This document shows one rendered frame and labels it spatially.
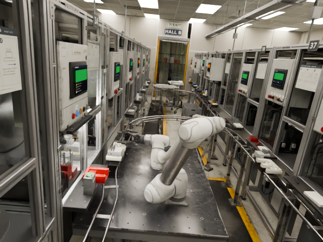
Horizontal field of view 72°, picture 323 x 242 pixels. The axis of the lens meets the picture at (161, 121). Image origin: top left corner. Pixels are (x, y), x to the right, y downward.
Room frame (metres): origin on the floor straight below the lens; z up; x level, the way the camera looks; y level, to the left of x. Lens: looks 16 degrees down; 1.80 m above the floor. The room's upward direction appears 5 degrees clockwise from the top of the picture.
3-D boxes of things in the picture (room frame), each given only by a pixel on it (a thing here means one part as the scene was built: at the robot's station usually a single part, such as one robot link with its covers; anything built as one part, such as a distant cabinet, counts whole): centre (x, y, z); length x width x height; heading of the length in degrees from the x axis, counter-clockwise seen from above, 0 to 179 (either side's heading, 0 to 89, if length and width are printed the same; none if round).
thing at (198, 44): (10.10, -3.21, 1.65); 4.64 x 0.08 x 3.30; 91
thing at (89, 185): (1.27, 0.44, 0.97); 0.08 x 0.08 x 0.12; 1
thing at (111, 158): (2.03, 0.41, 0.84); 0.36 x 0.14 x 0.10; 1
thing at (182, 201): (1.62, -0.18, 0.71); 0.22 x 0.18 x 0.06; 1
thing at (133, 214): (1.97, 0.02, 0.66); 1.50 x 1.06 x 0.04; 1
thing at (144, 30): (10.00, 2.38, 1.65); 3.78 x 0.08 x 3.30; 91
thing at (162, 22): (10.05, -0.13, 2.96); 1.23 x 0.08 x 0.68; 91
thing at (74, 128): (1.32, 0.50, 1.37); 0.36 x 0.04 x 0.04; 1
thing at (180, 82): (8.64, -0.43, 0.48); 0.84 x 0.58 x 0.97; 9
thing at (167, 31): (9.99, -0.14, 2.81); 0.75 x 0.04 x 0.25; 91
